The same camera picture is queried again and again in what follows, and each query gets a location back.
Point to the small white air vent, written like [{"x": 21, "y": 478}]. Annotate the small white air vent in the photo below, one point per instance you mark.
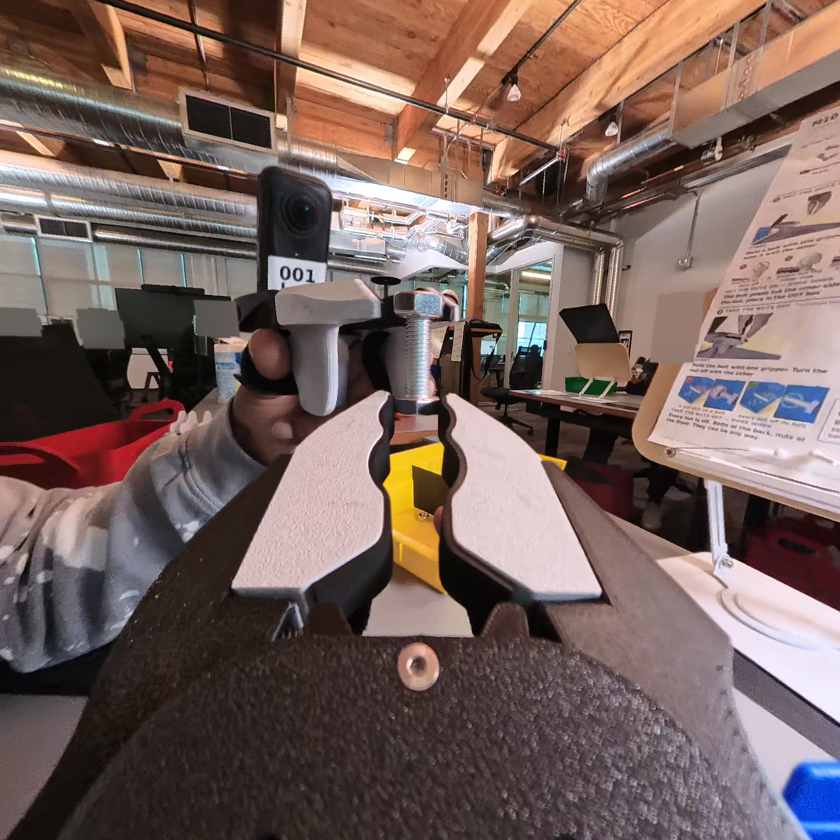
[{"x": 64, "y": 228}]

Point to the person's left hand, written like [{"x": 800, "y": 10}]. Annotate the person's left hand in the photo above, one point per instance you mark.
[{"x": 269, "y": 426}]

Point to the wooden support post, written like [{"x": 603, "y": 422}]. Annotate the wooden support post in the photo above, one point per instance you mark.
[{"x": 478, "y": 262}]

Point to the white wipes canister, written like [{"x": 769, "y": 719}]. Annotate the white wipes canister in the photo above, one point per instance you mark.
[{"x": 228, "y": 374}]

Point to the white track spotlight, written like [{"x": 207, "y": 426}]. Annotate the white track spotlight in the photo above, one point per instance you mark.
[
  {"x": 611, "y": 128},
  {"x": 513, "y": 90}
]

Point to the dark red ottoman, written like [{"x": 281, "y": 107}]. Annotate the dark red ottoman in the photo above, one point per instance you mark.
[
  {"x": 794, "y": 564},
  {"x": 600, "y": 489}
]

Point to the large yellow plastic bin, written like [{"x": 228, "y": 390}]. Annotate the large yellow plastic bin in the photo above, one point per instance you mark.
[{"x": 413, "y": 544}]

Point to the black bin divider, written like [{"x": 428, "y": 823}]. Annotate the black bin divider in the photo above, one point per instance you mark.
[{"x": 430, "y": 489}]

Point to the printed instruction sheet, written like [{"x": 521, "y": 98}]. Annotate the printed instruction sheet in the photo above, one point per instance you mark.
[{"x": 774, "y": 262}]

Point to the large white air vent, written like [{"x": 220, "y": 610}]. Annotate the large white air vent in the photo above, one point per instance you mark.
[{"x": 226, "y": 121}]

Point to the large black screen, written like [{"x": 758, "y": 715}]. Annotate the large black screen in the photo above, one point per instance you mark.
[{"x": 52, "y": 387}]

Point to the wooden top desk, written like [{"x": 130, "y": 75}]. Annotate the wooden top desk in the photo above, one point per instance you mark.
[{"x": 571, "y": 401}]

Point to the person's left forearm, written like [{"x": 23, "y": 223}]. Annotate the person's left forearm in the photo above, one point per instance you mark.
[{"x": 98, "y": 558}]

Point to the black floor lamp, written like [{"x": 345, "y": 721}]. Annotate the black floor lamp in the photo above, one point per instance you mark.
[{"x": 386, "y": 281}]

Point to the black flag panel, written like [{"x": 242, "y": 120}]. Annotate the black flag panel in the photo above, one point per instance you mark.
[{"x": 590, "y": 325}]

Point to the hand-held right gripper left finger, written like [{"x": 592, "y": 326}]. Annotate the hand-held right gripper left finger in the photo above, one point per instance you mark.
[{"x": 315, "y": 512}]

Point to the silver hex bolt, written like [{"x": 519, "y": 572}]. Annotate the silver hex bolt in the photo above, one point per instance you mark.
[{"x": 420, "y": 361}]

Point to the silver ventilation duct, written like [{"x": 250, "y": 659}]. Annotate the silver ventilation duct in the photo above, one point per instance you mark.
[
  {"x": 131, "y": 190},
  {"x": 98, "y": 105}
]

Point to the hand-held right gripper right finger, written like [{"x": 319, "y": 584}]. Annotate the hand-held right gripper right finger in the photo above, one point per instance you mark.
[{"x": 512, "y": 518}]

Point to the black floor stand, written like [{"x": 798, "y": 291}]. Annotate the black floor stand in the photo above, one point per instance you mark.
[{"x": 463, "y": 367}]

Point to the green plastic bin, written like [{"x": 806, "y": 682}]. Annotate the green plastic bin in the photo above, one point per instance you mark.
[{"x": 577, "y": 387}]

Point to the red tote bag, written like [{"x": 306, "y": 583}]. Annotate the red tote bag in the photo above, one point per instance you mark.
[{"x": 98, "y": 446}]

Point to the black office chair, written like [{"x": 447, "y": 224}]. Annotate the black office chair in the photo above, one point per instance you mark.
[{"x": 505, "y": 394}]

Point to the small wooden board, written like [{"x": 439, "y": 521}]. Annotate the small wooden board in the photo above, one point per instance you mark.
[{"x": 604, "y": 364}]

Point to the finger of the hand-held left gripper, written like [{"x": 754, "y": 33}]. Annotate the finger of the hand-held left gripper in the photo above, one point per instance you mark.
[{"x": 321, "y": 305}]

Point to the black monitor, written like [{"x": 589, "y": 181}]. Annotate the black monitor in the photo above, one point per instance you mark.
[{"x": 157, "y": 315}]

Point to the blue plastic bin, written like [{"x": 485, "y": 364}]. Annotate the blue plastic bin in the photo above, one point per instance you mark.
[{"x": 817, "y": 800}]

